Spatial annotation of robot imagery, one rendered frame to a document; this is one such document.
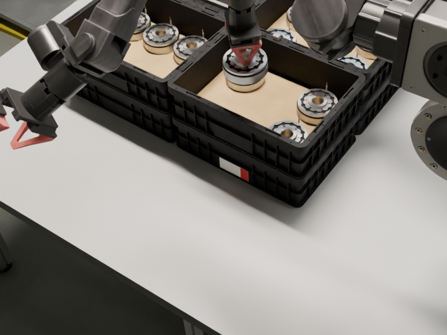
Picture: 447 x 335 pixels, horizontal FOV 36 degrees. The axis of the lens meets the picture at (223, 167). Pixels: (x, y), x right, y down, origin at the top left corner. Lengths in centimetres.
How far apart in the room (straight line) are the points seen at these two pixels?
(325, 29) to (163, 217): 88
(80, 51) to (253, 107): 73
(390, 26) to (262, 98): 88
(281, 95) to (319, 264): 46
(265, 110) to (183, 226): 36
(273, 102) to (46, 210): 64
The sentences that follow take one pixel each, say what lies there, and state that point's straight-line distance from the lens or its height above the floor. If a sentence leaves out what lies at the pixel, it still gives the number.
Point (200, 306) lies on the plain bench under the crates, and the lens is 155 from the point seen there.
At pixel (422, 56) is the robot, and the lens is 93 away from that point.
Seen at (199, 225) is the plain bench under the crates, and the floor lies 70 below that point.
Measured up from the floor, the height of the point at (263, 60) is 104.
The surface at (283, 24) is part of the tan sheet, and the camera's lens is 202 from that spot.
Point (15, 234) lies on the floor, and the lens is 268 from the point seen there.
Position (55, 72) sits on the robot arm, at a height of 132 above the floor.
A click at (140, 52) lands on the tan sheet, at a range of 196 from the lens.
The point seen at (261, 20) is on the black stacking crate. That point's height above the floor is 88.
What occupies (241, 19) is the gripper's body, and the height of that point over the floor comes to 118.
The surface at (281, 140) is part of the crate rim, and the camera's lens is 154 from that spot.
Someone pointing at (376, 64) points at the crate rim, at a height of 93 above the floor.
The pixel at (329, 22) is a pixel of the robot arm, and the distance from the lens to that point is 95.
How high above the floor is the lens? 203
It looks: 48 degrees down
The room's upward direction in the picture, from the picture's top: 4 degrees counter-clockwise
